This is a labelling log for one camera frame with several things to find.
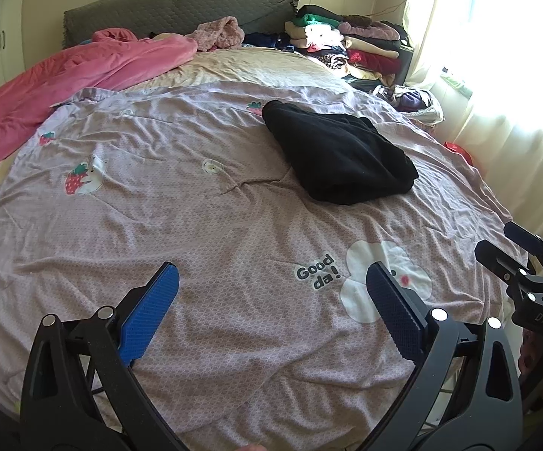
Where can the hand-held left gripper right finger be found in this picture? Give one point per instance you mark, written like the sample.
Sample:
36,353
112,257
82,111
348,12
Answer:
393,310

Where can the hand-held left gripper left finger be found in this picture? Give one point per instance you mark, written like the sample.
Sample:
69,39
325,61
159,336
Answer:
151,310

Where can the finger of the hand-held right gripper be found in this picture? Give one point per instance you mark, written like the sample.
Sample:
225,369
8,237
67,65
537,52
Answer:
506,265
525,242

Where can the black sweater with orange cuffs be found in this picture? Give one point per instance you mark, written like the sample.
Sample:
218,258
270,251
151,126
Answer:
342,155

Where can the white bag of clothes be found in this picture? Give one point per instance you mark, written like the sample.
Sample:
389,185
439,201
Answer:
412,103

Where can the stack of folded clothes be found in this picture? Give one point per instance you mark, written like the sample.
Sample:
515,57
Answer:
365,42

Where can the navy blue clothes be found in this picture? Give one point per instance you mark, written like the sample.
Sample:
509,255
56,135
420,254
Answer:
267,40

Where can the cream curtain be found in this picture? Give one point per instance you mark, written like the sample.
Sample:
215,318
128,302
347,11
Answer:
511,150

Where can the red plastic bag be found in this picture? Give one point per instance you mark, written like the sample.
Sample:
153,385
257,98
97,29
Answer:
459,150

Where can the lilac strawberry printed blanket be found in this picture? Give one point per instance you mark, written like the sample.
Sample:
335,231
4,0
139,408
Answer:
205,206

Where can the pink quilt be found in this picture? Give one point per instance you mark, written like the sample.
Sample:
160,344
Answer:
41,89

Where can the beige bed sheet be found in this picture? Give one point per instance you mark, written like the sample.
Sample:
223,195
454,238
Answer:
262,68

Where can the pink fuzzy garment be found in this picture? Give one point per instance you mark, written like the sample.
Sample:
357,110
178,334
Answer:
220,33

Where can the grey quilted headboard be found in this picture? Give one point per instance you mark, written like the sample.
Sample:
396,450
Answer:
182,9

